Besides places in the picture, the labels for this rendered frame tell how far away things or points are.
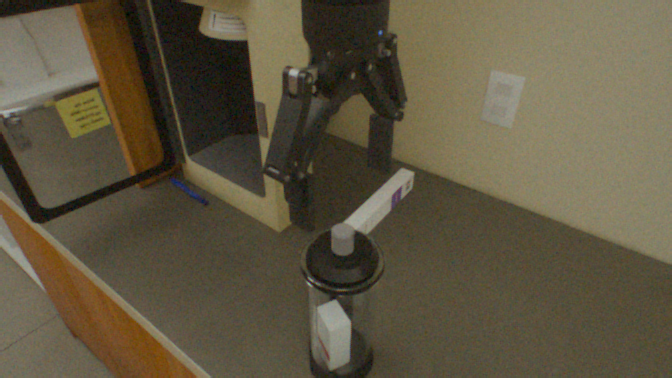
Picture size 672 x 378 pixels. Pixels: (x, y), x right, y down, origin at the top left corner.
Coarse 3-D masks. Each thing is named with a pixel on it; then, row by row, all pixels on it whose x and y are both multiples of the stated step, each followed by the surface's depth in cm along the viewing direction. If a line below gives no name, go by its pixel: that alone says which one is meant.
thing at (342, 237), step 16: (336, 224) 53; (320, 240) 55; (336, 240) 52; (352, 240) 53; (368, 240) 55; (320, 256) 53; (336, 256) 53; (352, 256) 53; (368, 256) 53; (320, 272) 52; (336, 272) 51; (352, 272) 52; (368, 272) 52
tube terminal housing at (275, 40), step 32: (192, 0) 74; (224, 0) 69; (256, 0) 65; (288, 0) 70; (256, 32) 68; (288, 32) 72; (256, 64) 71; (288, 64) 75; (256, 96) 75; (224, 192) 99; (288, 224) 94
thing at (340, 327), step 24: (312, 240) 57; (384, 264) 54; (312, 288) 55; (336, 288) 51; (360, 288) 51; (312, 312) 58; (336, 312) 55; (360, 312) 56; (312, 336) 62; (336, 336) 58; (360, 336) 59; (336, 360) 61; (360, 360) 62
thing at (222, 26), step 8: (208, 8) 77; (208, 16) 77; (216, 16) 76; (224, 16) 75; (232, 16) 75; (200, 24) 80; (208, 24) 77; (216, 24) 76; (224, 24) 75; (232, 24) 75; (240, 24) 75; (208, 32) 77; (216, 32) 76; (224, 32) 76; (232, 32) 75; (240, 32) 75
